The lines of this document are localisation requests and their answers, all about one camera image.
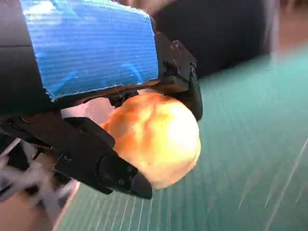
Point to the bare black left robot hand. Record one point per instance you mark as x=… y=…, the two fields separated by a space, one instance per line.
x=84 y=48

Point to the round pale bun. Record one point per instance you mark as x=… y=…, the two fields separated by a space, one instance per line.
x=156 y=139

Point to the grey tube chair with casters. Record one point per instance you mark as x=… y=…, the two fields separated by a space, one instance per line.
x=36 y=183

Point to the green cutting mat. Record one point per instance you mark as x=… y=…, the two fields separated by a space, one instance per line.
x=240 y=144

